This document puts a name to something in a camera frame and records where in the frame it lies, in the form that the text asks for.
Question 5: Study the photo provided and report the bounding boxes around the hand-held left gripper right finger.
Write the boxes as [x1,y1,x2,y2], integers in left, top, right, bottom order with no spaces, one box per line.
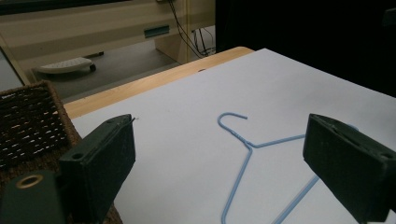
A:
[302,113,396,224]

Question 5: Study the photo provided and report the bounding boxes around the white paper sheet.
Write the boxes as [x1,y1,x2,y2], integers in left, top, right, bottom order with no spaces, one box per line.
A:
[70,48,396,224]

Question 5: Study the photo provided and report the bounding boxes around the blue wire clothes hanger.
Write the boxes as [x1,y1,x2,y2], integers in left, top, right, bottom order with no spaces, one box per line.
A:
[217,112,359,224]

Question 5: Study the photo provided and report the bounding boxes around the brown woven basket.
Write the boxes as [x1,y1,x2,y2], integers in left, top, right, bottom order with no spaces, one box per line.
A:
[0,79,123,224]

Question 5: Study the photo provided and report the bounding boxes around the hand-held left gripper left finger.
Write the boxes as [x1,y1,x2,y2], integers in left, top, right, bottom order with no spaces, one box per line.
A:
[58,113,137,224]

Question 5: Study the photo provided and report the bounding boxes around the white remote control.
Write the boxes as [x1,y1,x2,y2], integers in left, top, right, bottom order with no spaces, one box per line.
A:
[36,57,97,75]

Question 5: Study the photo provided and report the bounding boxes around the beige desk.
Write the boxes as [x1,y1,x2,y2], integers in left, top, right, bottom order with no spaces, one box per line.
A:
[0,0,217,85]

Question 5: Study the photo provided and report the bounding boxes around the black cables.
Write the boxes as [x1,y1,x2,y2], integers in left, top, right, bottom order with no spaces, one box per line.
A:
[167,0,217,58]

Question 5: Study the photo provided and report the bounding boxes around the black curtain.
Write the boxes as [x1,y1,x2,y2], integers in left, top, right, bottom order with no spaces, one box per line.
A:
[215,0,396,98]

